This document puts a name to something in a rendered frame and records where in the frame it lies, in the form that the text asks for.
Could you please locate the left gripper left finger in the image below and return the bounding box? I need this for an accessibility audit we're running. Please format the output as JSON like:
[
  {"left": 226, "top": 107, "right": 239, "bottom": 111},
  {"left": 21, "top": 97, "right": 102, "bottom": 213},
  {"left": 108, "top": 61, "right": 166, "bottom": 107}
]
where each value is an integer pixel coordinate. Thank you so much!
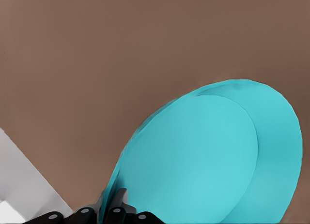
[{"left": 23, "top": 193, "right": 105, "bottom": 224}]

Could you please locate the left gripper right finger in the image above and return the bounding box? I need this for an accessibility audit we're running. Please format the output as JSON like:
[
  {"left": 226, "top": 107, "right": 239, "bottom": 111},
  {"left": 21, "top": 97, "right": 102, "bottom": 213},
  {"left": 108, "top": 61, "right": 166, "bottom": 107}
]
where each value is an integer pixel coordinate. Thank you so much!
[{"left": 104, "top": 188, "right": 168, "bottom": 224}]

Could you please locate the blue round plate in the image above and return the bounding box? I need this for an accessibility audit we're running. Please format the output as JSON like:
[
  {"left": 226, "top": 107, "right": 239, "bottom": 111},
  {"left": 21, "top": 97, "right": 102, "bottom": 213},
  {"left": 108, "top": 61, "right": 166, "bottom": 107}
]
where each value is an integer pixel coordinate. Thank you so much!
[{"left": 98, "top": 79, "right": 304, "bottom": 224}]

